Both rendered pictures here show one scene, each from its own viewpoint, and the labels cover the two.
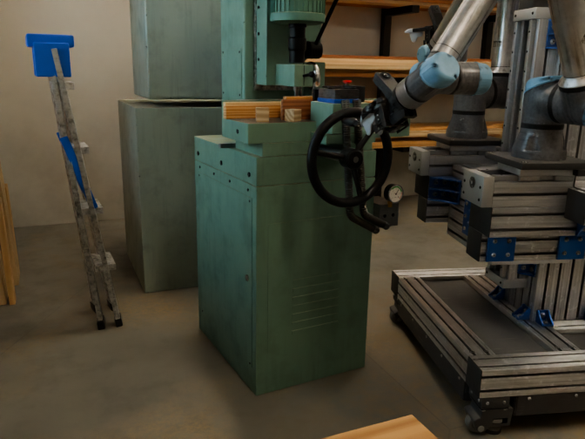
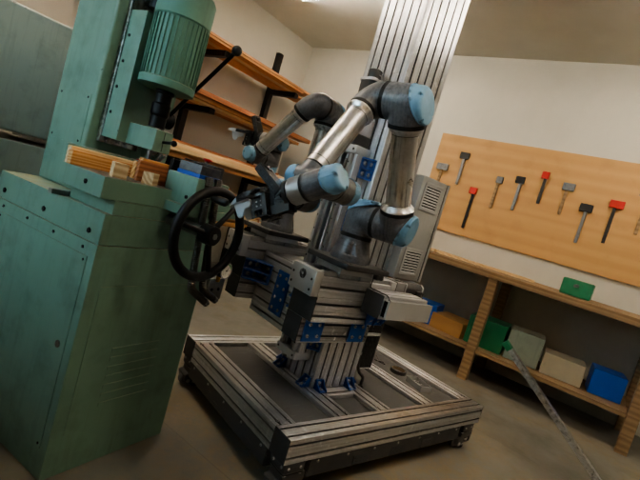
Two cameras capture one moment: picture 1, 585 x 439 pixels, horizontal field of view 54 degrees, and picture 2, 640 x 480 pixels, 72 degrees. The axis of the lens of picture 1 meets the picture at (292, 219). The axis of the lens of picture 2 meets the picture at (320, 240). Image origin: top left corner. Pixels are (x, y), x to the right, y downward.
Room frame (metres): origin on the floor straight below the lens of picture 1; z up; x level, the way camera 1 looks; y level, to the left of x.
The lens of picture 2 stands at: (0.38, 0.28, 1.00)
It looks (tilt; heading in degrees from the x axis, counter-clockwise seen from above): 5 degrees down; 327
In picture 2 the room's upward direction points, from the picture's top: 16 degrees clockwise
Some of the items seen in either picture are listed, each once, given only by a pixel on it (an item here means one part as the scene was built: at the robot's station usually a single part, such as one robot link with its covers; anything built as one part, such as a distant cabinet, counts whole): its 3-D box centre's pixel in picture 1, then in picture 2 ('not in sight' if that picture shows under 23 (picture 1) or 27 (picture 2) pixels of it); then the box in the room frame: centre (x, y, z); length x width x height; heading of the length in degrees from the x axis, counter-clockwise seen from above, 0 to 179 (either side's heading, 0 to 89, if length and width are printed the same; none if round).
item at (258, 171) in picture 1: (279, 154); (110, 211); (2.05, 0.05, 0.76); 0.57 x 0.45 x 0.09; 28
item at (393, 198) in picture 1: (392, 195); (222, 271); (1.88, -0.33, 0.65); 0.06 x 0.04 x 0.08; 118
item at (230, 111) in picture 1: (316, 110); (163, 178); (1.98, -0.08, 0.92); 0.67 x 0.02 x 0.04; 118
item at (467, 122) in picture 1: (467, 123); (279, 218); (2.18, -0.65, 0.87); 0.15 x 0.15 x 0.10
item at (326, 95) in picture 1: (343, 92); (204, 170); (1.80, -0.15, 0.99); 0.13 x 0.11 x 0.06; 118
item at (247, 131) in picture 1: (326, 128); (174, 198); (1.87, -0.10, 0.87); 0.61 x 0.30 x 0.06; 118
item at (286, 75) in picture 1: (294, 77); (149, 140); (1.96, 0.00, 1.03); 0.14 x 0.07 x 0.09; 28
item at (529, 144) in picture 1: (540, 139); (352, 247); (1.69, -0.72, 0.87); 0.15 x 0.15 x 0.10
